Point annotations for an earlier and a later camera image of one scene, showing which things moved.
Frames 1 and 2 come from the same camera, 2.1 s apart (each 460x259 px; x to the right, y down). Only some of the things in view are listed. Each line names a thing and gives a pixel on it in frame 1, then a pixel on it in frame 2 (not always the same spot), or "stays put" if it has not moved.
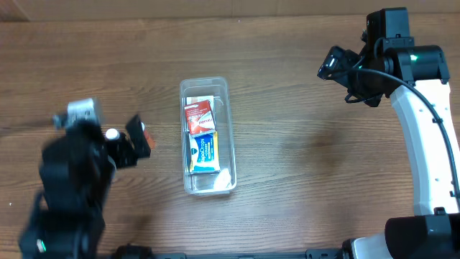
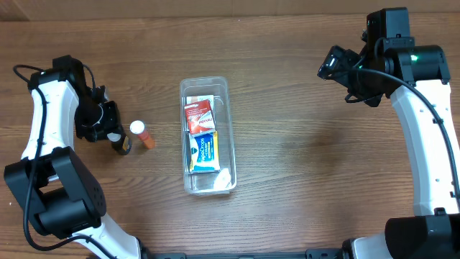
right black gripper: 359,80 stays put
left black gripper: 117,152 → 108,120
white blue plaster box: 197,99 stays put
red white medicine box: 200,117 stays put
